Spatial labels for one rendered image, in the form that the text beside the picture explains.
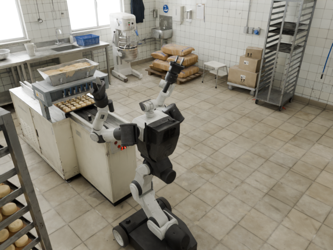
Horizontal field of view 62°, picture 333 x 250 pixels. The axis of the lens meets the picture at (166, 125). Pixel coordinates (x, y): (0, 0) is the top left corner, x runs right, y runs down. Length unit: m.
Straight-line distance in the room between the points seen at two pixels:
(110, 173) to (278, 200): 1.84
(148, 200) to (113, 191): 0.56
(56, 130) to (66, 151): 0.29
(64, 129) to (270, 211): 2.35
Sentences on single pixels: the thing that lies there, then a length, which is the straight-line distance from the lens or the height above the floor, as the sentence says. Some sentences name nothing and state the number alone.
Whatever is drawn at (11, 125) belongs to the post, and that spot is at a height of 1.78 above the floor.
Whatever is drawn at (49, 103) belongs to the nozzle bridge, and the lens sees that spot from 2.98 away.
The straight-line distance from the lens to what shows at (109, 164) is 2.73.
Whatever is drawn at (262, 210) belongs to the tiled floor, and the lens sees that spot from 3.22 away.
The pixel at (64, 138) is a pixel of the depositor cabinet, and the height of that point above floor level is 0.62.
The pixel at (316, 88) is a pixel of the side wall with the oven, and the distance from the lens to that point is 5.76.
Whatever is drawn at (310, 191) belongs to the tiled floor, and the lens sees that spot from 3.65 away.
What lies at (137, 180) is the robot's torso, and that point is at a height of 0.64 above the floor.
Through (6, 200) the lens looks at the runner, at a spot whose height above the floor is 1.50.
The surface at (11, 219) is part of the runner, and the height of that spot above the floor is 1.41.
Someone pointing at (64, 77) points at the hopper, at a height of 1.25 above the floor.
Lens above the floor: 2.21
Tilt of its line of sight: 29 degrees down
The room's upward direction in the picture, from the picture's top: straight up
